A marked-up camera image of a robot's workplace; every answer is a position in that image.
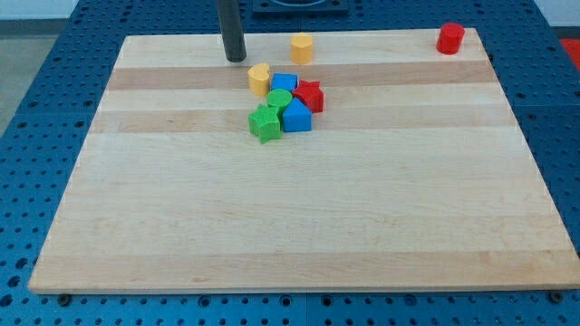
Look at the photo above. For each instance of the blue cube block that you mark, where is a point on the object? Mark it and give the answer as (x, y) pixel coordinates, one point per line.
(284, 81)

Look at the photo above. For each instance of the red star block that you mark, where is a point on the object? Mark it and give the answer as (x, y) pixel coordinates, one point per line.
(311, 95)

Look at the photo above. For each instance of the green star block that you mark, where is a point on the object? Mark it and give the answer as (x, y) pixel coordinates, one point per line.
(264, 123)

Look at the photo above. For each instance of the green circle block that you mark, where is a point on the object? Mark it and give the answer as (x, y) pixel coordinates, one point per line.
(279, 99)

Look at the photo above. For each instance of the yellow heart block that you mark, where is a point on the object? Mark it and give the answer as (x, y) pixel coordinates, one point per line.
(258, 77)

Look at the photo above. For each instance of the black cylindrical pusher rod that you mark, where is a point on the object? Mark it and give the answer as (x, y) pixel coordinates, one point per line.
(231, 29)

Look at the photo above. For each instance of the red cylinder block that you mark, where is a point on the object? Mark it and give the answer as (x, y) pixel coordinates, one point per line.
(450, 38)

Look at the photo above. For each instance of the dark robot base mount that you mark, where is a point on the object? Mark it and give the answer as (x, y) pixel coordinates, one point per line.
(265, 7)

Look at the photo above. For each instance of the yellow hexagon block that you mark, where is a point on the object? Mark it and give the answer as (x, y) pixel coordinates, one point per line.
(302, 48)

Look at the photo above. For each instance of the light wooden board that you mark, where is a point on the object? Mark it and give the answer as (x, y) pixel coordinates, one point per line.
(415, 178)

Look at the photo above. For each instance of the blue pentagon block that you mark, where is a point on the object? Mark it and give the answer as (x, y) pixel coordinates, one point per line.
(297, 117)

